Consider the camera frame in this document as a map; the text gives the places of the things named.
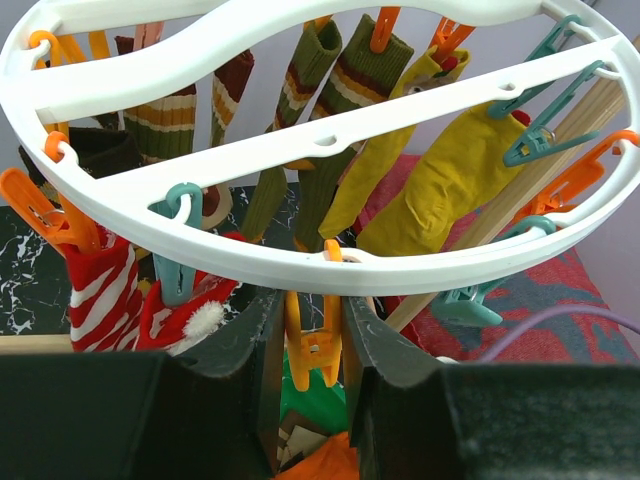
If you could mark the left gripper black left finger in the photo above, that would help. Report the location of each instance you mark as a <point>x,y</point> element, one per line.
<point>211,412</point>

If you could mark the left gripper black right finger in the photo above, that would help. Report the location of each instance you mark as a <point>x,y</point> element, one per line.
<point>412,416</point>

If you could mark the red white striped sock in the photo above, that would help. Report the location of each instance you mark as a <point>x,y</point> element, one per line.
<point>105,302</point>
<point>177,329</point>

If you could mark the orange clothespin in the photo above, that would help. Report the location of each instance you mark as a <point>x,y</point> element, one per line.
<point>59,222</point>
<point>65,49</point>
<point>309,350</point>
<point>583,173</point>

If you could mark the brown argyle sock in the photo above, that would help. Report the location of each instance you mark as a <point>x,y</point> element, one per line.
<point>101,153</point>

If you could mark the orange argyle sock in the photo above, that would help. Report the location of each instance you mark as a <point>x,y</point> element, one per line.
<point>299,437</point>

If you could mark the green plastic tray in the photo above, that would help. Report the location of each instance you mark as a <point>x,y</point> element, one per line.
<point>322,405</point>

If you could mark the red patterned pillow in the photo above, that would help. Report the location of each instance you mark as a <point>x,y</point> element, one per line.
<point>569,338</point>

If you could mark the mustard yellow sock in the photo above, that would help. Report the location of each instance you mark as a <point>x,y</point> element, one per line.
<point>461,171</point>
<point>379,153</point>

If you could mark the pink clothespin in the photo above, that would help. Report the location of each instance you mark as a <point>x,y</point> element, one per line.
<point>147,34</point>

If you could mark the wooden clothes rack frame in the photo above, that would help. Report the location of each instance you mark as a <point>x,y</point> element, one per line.
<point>474,255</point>

